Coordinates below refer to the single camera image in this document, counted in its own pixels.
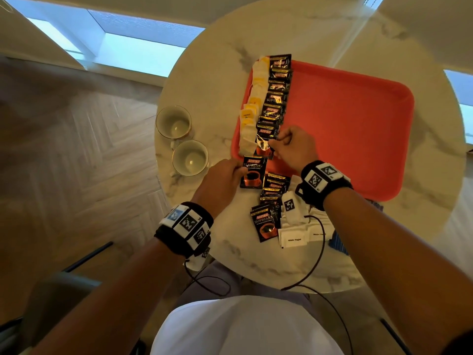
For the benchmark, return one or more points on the person's left hand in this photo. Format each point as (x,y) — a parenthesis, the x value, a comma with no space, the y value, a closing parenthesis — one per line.
(216,186)

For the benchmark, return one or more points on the person's right hand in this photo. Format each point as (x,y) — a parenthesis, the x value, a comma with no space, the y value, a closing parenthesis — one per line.
(297,149)

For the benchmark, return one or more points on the person's right fingers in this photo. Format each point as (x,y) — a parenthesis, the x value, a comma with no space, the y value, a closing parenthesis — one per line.
(281,138)

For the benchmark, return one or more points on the person's left fingers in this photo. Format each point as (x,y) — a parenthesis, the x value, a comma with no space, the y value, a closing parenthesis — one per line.
(239,170)

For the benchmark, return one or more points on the black instant coffee sachet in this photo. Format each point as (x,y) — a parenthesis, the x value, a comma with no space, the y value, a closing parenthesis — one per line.
(254,175)
(263,146)

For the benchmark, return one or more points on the person's right forearm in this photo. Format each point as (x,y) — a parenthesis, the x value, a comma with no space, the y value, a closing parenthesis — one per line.
(399,262)

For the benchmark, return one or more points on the person's left forearm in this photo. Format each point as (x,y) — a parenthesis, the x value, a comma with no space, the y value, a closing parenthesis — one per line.
(111,303)

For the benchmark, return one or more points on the row of black sachets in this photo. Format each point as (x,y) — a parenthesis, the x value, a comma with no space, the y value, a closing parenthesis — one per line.
(275,97)

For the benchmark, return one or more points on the row of yellow-tagged tea bags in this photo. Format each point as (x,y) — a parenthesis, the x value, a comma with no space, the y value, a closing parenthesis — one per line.
(253,103)

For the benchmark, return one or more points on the white cup with gold rim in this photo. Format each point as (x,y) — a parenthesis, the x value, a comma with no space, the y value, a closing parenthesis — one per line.
(173,122)
(190,158)

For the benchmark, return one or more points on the black wrist band with markers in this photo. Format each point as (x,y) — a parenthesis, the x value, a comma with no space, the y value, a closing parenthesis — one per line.
(321,179)
(186,227)

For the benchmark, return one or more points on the pile of black sachets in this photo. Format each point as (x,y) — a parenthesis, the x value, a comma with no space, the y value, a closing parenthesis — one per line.
(266,221)

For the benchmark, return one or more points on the red plastic tray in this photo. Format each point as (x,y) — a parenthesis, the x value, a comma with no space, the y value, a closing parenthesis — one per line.
(351,125)

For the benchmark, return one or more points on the pile of white sugar packets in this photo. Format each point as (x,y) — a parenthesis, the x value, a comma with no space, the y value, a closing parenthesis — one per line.
(295,238)

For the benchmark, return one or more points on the pile of blue packets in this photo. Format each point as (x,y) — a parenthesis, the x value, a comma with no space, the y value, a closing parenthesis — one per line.
(338,243)

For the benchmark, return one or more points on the large glass window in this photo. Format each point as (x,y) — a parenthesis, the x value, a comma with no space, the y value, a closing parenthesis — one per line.
(463,103)
(136,51)

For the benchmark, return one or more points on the person's white shirt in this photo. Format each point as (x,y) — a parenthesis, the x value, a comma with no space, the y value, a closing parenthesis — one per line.
(244,329)

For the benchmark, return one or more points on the dark grey chair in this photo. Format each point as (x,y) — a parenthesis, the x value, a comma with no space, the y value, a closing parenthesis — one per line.
(51,299)

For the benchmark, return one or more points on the white wrist camera block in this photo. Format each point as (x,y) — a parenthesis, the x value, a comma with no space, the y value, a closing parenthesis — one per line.
(292,207)
(197,260)

